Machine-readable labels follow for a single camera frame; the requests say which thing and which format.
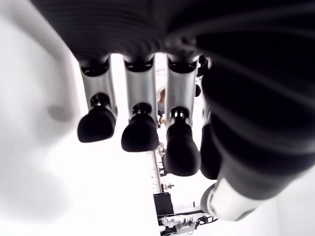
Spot long metal rail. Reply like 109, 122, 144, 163
150, 149, 166, 195

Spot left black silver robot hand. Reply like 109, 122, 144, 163
29, 0, 315, 222

